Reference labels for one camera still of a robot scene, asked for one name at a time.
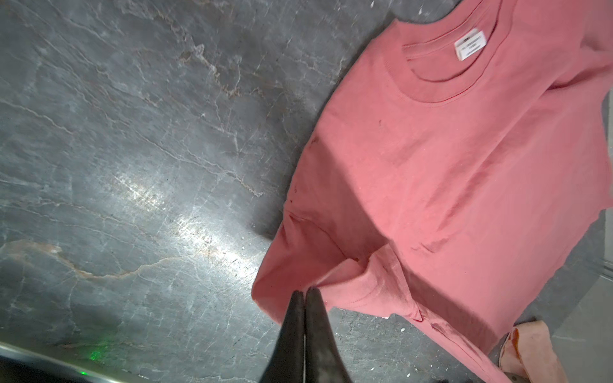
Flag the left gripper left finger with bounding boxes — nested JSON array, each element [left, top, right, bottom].
[[260, 290, 306, 383]]

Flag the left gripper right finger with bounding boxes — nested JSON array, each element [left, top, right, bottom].
[[305, 287, 352, 383]]

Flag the dark pink t-shirt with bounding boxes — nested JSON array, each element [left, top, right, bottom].
[[252, 1, 612, 382]]

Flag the light salmon t-shirt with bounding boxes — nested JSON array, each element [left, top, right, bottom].
[[499, 320, 568, 383]]

